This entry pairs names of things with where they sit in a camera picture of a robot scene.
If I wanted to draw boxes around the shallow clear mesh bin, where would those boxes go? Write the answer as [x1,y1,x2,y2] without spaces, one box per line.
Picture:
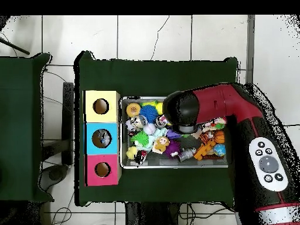
[119,96,231,169]

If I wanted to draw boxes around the wooden box with three holes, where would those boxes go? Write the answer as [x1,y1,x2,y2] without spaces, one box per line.
[83,90,122,187]

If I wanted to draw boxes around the crushed silver drink can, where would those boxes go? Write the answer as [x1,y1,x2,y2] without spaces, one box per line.
[131,114,148,129]

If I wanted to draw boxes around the blue spiky rubber ball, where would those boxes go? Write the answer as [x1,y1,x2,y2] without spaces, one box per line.
[139,104,159,122]

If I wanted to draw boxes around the green spiky rubber ball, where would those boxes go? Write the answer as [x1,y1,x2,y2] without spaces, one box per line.
[131,130,151,148]

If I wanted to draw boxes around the orange ball with cream dots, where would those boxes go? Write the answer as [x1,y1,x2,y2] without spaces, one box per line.
[126,102,141,118]

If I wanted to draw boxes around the tan plush animal toy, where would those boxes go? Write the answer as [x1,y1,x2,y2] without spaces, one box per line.
[152,137,171,155]

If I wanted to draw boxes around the purple toy building block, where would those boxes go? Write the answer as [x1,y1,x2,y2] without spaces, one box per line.
[166,128,182,141]

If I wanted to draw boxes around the yellow rubber duck toy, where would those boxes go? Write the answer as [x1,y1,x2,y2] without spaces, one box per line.
[126,147,140,161]

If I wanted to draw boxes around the dark green table cloth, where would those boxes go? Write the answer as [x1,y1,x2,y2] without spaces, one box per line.
[0,51,53,203]
[74,50,239,207]

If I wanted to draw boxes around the black panel stand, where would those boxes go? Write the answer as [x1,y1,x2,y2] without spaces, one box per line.
[62,81,75,166]

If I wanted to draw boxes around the grey stand base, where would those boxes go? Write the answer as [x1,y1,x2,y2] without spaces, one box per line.
[39,163,70,192]

